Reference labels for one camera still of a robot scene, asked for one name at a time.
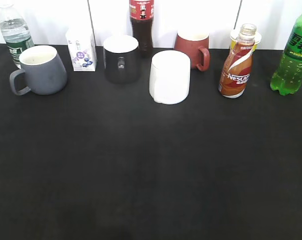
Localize brown Nescafe coffee bottle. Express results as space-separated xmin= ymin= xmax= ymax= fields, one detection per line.
xmin=218 ymin=23 xmax=257 ymax=99

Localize grey ceramic mug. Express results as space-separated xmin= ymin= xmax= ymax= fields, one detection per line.
xmin=9 ymin=45 xmax=68 ymax=96

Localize white ceramic mug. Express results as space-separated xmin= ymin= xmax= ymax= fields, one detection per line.
xmin=149 ymin=50 xmax=191 ymax=105

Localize black ceramic mug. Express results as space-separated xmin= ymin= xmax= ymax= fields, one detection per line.
xmin=103 ymin=35 xmax=141 ymax=84

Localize red ceramic mug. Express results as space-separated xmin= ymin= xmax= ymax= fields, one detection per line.
xmin=174 ymin=28 xmax=211 ymax=72

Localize green sprite bottle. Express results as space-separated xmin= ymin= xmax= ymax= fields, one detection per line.
xmin=270 ymin=14 xmax=302 ymax=96

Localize small white milk carton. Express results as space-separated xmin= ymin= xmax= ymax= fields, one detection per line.
xmin=65 ymin=26 xmax=97 ymax=72

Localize cola bottle red label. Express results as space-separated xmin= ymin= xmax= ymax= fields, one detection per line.
xmin=129 ymin=0 xmax=154 ymax=58

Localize clear water bottle green label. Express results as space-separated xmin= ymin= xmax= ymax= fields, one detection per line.
xmin=0 ymin=2 xmax=35 ymax=69

